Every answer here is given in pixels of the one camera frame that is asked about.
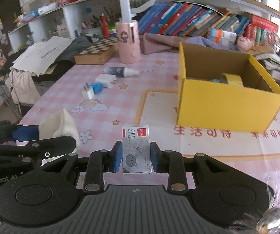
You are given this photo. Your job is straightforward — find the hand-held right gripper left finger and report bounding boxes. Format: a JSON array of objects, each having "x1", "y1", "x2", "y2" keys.
[{"x1": 36, "y1": 140, "x2": 123, "y2": 192}]

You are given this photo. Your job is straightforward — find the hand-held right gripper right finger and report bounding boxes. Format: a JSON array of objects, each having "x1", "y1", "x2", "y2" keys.
[{"x1": 150, "y1": 141, "x2": 247, "y2": 193}]

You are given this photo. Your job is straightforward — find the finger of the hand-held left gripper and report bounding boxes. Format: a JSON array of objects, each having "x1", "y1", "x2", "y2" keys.
[
  {"x1": 0, "y1": 121, "x2": 40, "y2": 143},
  {"x1": 0, "y1": 136, "x2": 80, "y2": 173}
]

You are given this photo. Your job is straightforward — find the silver staple box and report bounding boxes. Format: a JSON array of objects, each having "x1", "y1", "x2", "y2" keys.
[{"x1": 122, "y1": 126, "x2": 152, "y2": 174}]

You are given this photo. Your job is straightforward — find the cream cloth pouch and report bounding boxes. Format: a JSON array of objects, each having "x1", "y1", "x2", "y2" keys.
[{"x1": 38, "y1": 108, "x2": 80, "y2": 162}]

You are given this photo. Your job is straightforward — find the small white plug adapter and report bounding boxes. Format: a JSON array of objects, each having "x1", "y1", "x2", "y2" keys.
[{"x1": 82, "y1": 83, "x2": 95, "y2": 100}]

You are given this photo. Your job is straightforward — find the small blue textured item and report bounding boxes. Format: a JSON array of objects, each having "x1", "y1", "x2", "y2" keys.
[{"x1": 91, "y1": 82, "x2": 104, "y2": 94}]

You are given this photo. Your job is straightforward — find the white charger plug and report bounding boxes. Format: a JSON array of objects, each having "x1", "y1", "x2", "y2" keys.
[{"x1": 95, "y1": 74, "x2": 117, "y2": 89}]

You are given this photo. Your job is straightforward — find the dark blue spray bottle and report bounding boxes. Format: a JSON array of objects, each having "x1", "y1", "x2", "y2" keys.
[{"x1": 105, "y1": 66, "x2": 140, "y2": 78}]

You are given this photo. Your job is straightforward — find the yellow cardboard box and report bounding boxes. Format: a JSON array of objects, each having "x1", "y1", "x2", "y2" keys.
[{"x1": 176, "y1": 41, "x2": 280, "y2": 132}]

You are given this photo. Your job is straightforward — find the yellow tape roll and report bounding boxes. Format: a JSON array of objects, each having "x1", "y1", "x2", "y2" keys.
[{"x1": 219, "y1": 73, "x2": 245, "y2": 87}]

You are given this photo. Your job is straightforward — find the pink cartoon cylinder container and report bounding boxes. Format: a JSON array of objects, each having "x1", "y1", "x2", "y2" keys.
[{"x1": 116, "y1": 19, "x2": 141, "y2": 64}]

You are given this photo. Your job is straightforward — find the white hanging garment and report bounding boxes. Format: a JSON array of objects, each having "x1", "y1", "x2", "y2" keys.
[{"x1": 5, "y1": 67, "x2": 41, "y2": 105}]

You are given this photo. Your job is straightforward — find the pink checked tablecloth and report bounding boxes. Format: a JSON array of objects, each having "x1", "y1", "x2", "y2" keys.
[{"x1": 17, "y1": 50, "x2": 280, "y2": 193}]

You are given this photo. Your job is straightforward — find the black cloth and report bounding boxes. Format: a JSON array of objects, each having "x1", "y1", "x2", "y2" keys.
[{"x1": 0, "y1": 54, "x2": 76, "y2": 83}]

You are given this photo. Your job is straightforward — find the stack of white papers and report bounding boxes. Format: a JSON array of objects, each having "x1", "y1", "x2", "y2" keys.
[{"x1": 12, "y1": 36, "x2": 76, "y2": 76}]

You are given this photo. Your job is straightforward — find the grey cloth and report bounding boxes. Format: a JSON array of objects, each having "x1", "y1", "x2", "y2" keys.
[{"x1": 55, "y1": 36, "x2": 94, "y2": 62}]

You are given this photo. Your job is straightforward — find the wooden chessboard box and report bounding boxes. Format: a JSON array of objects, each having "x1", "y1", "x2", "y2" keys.
[{"x1": 74, "y1": 37, "x2": 119, "y2": 65}]

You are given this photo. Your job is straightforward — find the white box with red label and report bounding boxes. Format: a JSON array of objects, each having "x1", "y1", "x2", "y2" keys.
[{"x1": 57, "y1": 24, "x2": 69, "y2": 37}]

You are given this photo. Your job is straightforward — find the mauve cloth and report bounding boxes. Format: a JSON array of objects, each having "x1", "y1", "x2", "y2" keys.
[{"x1": 140, "y1": 32, "x2": 204, "y2": 55}]

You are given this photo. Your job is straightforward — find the blue wipes pack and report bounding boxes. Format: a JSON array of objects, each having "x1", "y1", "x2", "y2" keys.
[{"x1": 21, "y1": 11, "x2": 39, "y2": 22}]

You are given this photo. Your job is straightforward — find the white pen holder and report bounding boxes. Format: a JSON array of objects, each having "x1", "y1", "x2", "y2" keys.
[{"x1": 84, "y1": 27, "x2": 103, "y2": 37}]

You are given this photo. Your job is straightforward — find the grey fluffy fur trim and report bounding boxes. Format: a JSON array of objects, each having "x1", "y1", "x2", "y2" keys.
[{"x1": 228, "y1": 188, "x2": 280, "y2": 234}]

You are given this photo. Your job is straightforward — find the red bottle with pointed cap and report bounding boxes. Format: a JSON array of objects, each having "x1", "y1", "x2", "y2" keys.
[{"x1": 102, "y1": 17, "x2": 109, "y2": 38}]

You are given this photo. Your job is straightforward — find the bunch of pens and brushes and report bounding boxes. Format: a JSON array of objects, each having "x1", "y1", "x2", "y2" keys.
[{"x1": 82, "y1": 12, "x2": 121, "y2": 30}]

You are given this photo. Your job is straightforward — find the orange blue white carton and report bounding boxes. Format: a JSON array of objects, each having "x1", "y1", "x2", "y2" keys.
[
  {"x1": 209, "y1": 27, "x2": 238, "y2": 39},
  {"x1": 206, "y1": 35, "x2": 235, "y2": 46}
]

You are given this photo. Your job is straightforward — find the row of colourful books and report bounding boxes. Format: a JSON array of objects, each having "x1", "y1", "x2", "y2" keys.
[{"x1": 137, "y1": 1, "x2": 280, "y2": 47}]

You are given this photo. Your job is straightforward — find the pink pig plush toy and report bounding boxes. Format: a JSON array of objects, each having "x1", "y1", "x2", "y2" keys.
[{"x1": 236, "y1": 35, "x2": 254, "y2": 50}]

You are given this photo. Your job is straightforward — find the brown cardboard sheet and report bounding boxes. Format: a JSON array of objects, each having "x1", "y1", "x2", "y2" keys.
[{"x1": 248, "y1": 46, "x2": 277, "y2": 55}]

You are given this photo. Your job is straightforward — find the pile of papers and booklets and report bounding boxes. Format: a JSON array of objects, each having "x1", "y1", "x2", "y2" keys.
[{"x1": 254, "y1": 51, "x2": 280, "y2": 108}]

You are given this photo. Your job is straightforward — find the white bookshelf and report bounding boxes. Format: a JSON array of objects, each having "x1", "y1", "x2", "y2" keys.
[{"x1": 7, "y1": 0, "x2": 280, "y2": 54}]

